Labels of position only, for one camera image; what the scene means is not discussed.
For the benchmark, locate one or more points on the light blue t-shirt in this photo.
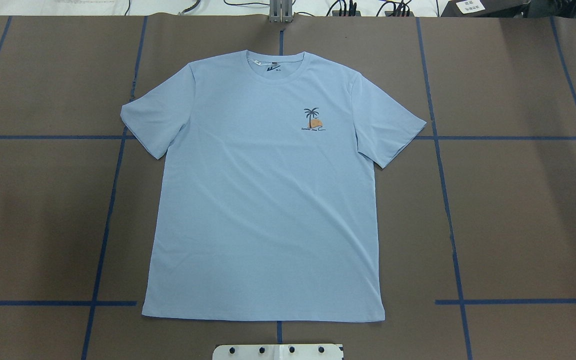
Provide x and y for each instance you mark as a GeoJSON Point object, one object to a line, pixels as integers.
{"type": "Point", "coordinates": [268, 202]}

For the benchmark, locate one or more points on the black power strip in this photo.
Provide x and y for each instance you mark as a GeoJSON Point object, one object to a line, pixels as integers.
{"type": "Point", "coordinates": [399, 9]}
{"type": "Point", "coordinates": [343, 9]}

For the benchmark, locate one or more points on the black box with label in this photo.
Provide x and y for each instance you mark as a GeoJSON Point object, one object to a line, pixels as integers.
{"type": "Point", "coordinates": [485, 9]}

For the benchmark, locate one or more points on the grey aluminium frame post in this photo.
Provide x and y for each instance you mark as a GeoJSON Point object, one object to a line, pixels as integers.
{"type": "Point", "coordinates": [281, 11]}

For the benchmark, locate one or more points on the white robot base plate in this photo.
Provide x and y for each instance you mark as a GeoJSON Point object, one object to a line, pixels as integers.
{"type": "Point", "coordinates": [291, 351]}

